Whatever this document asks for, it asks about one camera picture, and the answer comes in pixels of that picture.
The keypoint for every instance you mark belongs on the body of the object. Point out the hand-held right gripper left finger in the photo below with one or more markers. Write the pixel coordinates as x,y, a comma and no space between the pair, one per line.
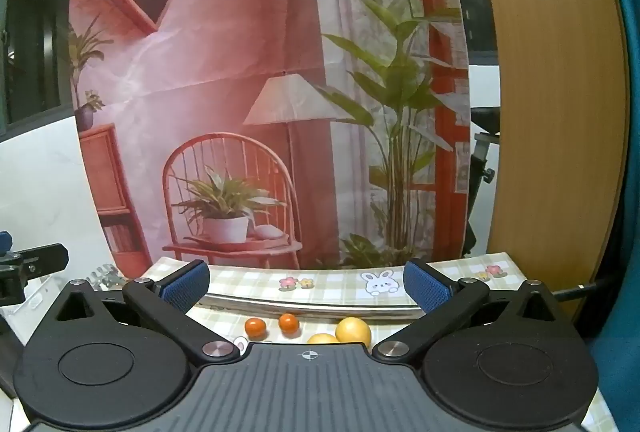
185,287

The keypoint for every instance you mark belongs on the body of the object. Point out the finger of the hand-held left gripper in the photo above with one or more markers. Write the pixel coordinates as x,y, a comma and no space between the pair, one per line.
45,257
12,287

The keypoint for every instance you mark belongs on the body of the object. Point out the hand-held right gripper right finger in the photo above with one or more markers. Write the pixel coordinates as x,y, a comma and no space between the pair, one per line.
427,287

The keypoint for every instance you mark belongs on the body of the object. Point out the small orange tangerine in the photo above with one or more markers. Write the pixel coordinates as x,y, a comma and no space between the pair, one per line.
255,327
288,323

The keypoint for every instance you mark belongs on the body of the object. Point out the large yellow orange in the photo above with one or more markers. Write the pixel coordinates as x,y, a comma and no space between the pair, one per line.
353,331

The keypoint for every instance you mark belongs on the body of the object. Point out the white plastic box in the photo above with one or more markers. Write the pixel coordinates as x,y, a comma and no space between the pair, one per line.
40,294

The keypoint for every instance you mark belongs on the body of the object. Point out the steel telescopic pole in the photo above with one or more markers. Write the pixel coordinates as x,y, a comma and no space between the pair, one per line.
300,305

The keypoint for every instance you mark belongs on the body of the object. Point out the yellow-green round citrus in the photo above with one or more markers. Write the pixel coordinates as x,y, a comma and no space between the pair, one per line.
322,339

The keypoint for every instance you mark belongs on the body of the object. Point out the black metal stand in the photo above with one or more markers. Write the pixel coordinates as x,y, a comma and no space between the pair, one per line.
480,151

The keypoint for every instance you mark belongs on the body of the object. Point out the teal cloth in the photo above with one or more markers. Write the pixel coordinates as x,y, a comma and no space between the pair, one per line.
625,212

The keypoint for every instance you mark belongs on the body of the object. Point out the wooden board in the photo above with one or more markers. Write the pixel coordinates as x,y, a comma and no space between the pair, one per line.
550,111

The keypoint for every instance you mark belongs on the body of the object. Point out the printed room backdrop cloth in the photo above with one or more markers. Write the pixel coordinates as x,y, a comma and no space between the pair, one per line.
225,61

